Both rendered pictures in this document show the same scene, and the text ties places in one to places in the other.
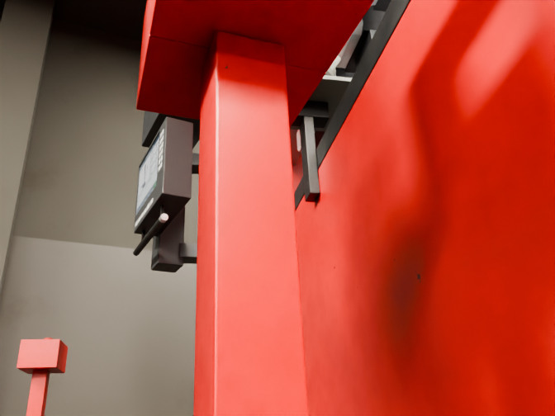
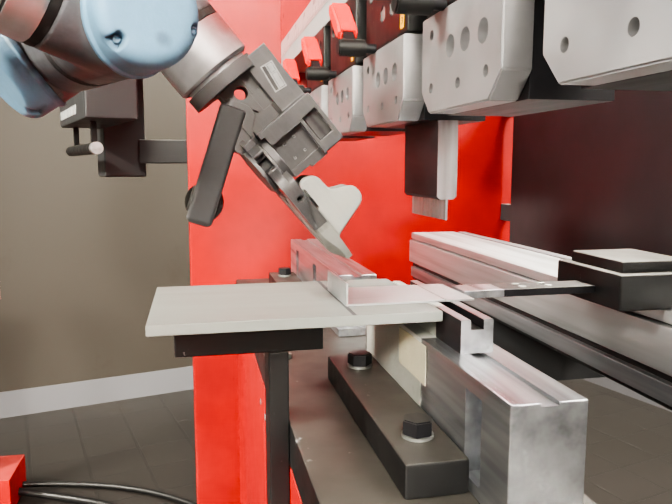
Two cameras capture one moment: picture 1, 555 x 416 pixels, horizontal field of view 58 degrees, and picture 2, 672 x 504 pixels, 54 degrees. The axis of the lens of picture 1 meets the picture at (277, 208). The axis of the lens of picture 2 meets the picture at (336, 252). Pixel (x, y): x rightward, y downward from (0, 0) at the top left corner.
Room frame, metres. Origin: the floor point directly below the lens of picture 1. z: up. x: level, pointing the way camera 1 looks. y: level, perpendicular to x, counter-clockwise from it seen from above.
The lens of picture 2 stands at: (0.23, -0.13, 1.13)
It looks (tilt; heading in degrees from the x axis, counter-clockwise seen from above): 7 degrees down; 0
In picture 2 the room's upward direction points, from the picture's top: straight up
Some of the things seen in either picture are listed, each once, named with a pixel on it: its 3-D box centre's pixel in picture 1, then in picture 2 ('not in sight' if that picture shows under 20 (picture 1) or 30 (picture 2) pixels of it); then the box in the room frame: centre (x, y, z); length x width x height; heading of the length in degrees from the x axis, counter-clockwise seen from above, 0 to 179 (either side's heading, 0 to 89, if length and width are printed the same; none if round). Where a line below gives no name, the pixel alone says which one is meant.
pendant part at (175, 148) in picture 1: (162, 180); (92, 52); (1.96, 0.50, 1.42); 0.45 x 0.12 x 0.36; 29
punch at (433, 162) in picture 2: (368, 62); (429, 170); (0.91, -0.22, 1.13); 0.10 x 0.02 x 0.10; 12
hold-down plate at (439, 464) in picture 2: not in sight; (383, 410); (0.86, -0.18, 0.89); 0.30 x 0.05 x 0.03; 12
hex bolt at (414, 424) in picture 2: not in sight; (417, 426); (0.76, -0.20, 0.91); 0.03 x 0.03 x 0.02
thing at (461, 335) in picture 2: not in sight; (435, 311); (0.88, -0.23, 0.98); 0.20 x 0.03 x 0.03; 12
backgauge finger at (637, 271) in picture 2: not in sight; (569, 278); (0.93, -0.38, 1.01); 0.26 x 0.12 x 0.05; 102
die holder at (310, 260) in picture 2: not in sight; (325, 278); (1.44, -0.11, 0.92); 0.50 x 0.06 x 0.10; 12
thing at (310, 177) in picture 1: (295, 148); (250, 412); (0.87, -0.04, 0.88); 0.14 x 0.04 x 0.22; 102
